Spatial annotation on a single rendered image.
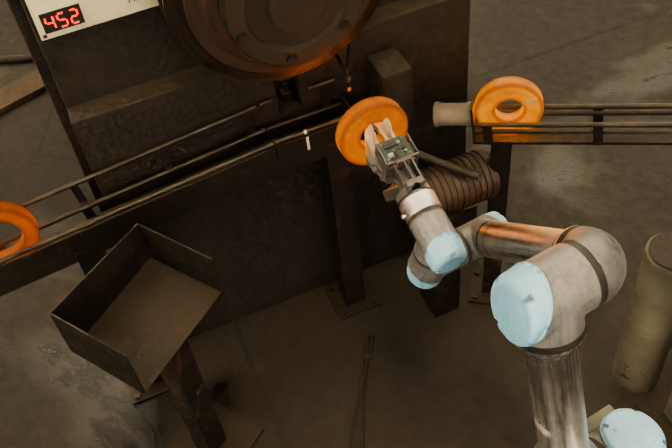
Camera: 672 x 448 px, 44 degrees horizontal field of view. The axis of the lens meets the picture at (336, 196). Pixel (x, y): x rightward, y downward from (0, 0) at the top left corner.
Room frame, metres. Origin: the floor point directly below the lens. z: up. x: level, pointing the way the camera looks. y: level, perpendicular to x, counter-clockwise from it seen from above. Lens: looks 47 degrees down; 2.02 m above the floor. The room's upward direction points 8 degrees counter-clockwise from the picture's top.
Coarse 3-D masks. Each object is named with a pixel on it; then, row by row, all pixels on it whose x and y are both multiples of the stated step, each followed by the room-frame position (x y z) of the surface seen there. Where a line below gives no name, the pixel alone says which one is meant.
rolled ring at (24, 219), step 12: (0, 204) 1.27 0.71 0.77; (12, 204) 1.28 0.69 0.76; (0, 216) 1.25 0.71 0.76; (12, 216) 1.25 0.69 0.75; (24, 216) 1.26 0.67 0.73; (24, 228) 1.25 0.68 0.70; (36, 228) 1.26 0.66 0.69; (24, 240) 1.25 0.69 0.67; (36, 240) 1.26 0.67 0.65; (0, 252) 1.26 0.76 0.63; (12, 252) 1.25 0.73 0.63
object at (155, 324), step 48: (144, 240) 1.20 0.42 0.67; (96, 288) 1.09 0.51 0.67; (144, 288) 1.12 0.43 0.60; (192, 288) 1.10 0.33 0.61; (96, 336) 1.03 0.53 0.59; (144, 336) 1.01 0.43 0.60; (144, 384) 0.90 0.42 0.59; (192, 384) 1.04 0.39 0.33; (192, 432) 1.04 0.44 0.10; (240, 432) 1.08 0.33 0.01
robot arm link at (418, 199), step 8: (416, 192) 1.08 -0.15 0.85; (424, 192) 1.07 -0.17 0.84; (432, 192) 1.08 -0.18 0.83; (408, 200) 1.07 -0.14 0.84; (416, 200) 1.06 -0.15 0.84; (424, 200) 1.06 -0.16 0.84; (432, 200) 1.06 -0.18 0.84; (400, 208) 1.07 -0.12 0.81; (408, 208) 1.05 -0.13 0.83; (416, 208) 1.05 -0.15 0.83; (408, 216) 1.04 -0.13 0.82
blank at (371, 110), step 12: (360, 108) 1.27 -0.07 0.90; (372, 108) 1.27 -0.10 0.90; (384, 108) 1.28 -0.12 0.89; (396, 108) 1.29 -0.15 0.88; (348, 120) 1.26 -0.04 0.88; (360, 120) 1.26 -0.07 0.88; (372, 120) 1.27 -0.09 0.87; (396, 120) 1.28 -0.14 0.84; (336, 132) 1.27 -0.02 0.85; (348, 132) 1.25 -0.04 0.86; (360, 132) 1.26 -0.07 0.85; (396, 132) 1.28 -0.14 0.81; (348, 144) 1.25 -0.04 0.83; (360, 144) 1.26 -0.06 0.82; (348, 156) 1.25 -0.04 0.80; (360, 156) 1.25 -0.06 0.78
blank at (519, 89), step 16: (496, 80) 1.45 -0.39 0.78; (512, 80) 1.43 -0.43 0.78; (528, 80) 1.44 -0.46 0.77; (480, 96) 1.44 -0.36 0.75; (496, 96) 1.42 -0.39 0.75; (512, 96) 1.42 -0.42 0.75; (528, 96) 1.41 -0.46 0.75; (480, 112) 1.43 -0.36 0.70; (496, 112) 1.44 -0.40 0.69; (512, 112) 1.45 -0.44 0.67; (528, 112) 1.41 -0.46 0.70; (496, 128) 1.42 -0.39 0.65; (512, 128) 1.41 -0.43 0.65; (528, 128) 1.41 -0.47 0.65
